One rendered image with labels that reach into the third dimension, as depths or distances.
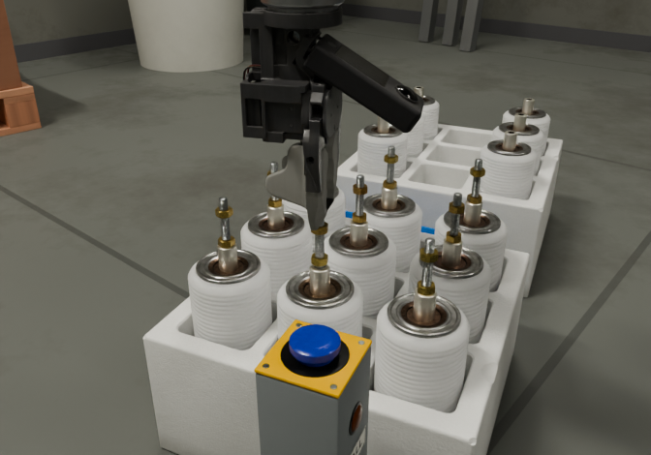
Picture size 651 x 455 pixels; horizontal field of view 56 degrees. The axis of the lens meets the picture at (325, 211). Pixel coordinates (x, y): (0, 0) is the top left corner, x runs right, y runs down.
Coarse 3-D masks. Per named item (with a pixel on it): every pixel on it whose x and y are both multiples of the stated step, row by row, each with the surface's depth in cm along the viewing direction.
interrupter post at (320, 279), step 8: (312, 264) 66; (312, 272) 65; (320, 272) 65; (328, 272) 66; (312, 280) 66; (320, 280) 65; (328, 280) 66; (312, 288) 66; (320, 288) 66; (328, 288) 66
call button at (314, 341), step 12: (312, 324) 48; (300, 336) 47; (312, 336) 47; (324, 336) 47; (336, 336) 47; (300, 348) 46; (312, 348) 46; (324, 348) 46; (336, 348) 46; (300, 360) 46; (312, 360) 45; (324, 360) 45
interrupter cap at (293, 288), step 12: (300, 276) 69; (336, 276) 69; (288, 288) 66; (300, 288) 67; (336, 288) 67; (348, 288) 67; (300, 300) 65; (312, 300) 65; (324, 300) 65; (336, 300) 65; (348, 300) 65
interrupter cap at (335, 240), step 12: (348, 228) 79; (372, 228) 79; (336, 240) 77; (348, 240) 77; (372, 240) 77; (384, 240) 77; (336, 252) 74; (348, 252) 74; (360, 252) 74; (372, 252) 74
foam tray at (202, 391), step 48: (144, 336) 71; (192, 336) 71; (192, 384) 71; (240, 384) 67; (480, 384) 64; (192, 432) 74; (240, 432) 71; (384, 432) 61; (432, 432) 58; (480, 432) 61
